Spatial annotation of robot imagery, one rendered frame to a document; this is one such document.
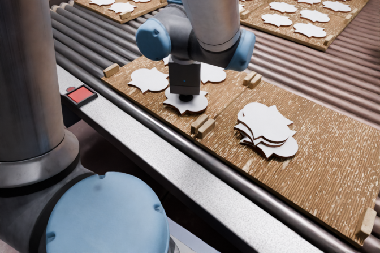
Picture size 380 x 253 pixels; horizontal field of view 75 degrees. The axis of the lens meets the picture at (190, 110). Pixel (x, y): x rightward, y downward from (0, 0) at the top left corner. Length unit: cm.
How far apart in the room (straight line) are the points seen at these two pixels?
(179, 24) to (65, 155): 30
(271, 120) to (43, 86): 54
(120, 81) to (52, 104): 58
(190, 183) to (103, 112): 36
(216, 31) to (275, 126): 36
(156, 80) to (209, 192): 41
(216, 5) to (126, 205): 25
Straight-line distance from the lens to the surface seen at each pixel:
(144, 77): 85
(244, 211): 59
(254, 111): 69
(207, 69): 88
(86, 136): 204
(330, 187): 66
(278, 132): 65
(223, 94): 79
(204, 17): 34
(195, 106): 71
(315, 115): 80
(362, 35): 141
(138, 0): 148
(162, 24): 48
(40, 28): 27
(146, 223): 28
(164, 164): 64
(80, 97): 86
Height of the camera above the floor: 144
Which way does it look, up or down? 44 degrees down
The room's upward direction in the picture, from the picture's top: straight up
